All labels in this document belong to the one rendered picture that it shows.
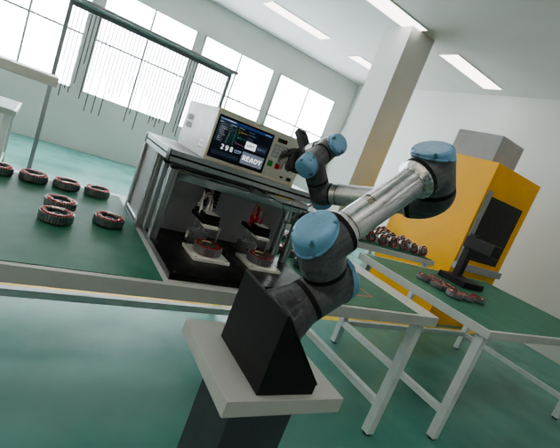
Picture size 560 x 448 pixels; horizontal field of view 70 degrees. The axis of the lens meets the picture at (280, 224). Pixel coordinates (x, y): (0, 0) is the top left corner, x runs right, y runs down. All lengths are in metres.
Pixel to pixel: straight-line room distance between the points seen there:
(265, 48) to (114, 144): 3.49
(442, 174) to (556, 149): 5.72
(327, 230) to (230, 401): 0.41
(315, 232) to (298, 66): 8.20
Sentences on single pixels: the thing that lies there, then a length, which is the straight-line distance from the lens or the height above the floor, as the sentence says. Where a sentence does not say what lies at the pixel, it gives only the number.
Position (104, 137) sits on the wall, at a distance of 7.88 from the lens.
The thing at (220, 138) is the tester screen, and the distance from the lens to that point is 1.60.
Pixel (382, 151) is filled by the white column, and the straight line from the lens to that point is 5.72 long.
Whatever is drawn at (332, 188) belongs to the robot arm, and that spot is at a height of 1.19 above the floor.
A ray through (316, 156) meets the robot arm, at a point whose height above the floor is 1.27.
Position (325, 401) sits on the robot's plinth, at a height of 0.74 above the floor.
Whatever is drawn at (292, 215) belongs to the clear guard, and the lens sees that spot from 1.51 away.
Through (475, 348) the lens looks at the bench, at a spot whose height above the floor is 0.61.
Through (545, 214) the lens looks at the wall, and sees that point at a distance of 6.59.
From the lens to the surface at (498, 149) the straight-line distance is 5.27.
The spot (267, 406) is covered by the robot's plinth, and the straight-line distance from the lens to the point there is 0.94.
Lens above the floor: 1.25
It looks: 10 degrees down
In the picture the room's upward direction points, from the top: 21 degrees clockwise
